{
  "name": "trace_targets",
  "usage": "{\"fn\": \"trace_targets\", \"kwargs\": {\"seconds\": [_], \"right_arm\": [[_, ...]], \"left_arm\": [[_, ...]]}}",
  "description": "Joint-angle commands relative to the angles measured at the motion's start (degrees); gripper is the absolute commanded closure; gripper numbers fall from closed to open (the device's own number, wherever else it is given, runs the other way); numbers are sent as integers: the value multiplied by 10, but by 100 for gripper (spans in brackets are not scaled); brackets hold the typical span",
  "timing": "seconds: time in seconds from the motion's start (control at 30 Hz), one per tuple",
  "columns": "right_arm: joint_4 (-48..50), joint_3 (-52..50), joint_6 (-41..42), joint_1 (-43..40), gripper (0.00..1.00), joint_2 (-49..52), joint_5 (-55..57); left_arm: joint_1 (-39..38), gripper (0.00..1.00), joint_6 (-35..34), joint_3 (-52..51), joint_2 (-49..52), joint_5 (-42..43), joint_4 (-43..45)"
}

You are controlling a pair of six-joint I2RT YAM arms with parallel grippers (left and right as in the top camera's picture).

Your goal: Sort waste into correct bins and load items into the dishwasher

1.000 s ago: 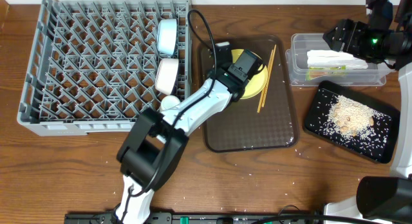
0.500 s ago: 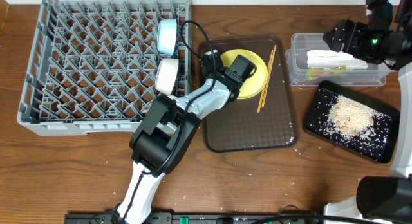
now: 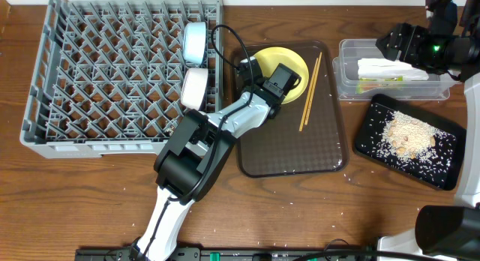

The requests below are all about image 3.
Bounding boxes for light blue bowl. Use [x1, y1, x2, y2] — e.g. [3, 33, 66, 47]
[182, 22, 207, 65]

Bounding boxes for wooden chopstick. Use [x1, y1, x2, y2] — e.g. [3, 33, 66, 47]
[304, 52, 323, 126]
[298, 53, 322, 132]

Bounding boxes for grey plastic dishwasher rack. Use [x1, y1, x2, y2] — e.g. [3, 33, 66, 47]
[19, 0, 223, 158]

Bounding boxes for rice and food scraps pile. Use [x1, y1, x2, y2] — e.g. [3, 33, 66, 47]
[382, 111, 440, 161]

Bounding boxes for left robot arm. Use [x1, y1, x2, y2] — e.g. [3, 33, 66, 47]
[128, 57, 302, 260]

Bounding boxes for dark brown serving tray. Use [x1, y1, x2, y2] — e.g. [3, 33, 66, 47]
[236, 40, 349, 178]

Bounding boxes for black waste tray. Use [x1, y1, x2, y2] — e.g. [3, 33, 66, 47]
[352, 94, 467, 191]

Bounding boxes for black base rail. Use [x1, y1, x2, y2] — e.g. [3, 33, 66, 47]
[73, 246, 380, 261]

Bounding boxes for yellow plastic plate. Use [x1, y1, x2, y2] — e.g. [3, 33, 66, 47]
[253, 46, 310, 104]

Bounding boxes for green snack wrapper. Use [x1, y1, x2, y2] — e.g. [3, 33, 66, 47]
[355, 76, 404, 95]

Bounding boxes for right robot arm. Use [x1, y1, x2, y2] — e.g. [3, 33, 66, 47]
[371, 0, 479, 260]

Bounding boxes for clear plastic waste bin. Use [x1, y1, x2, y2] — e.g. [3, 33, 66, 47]
[332, 39, 459, 101]

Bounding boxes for white pink bowl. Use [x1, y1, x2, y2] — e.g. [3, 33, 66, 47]
[180, 67, 209, 110]

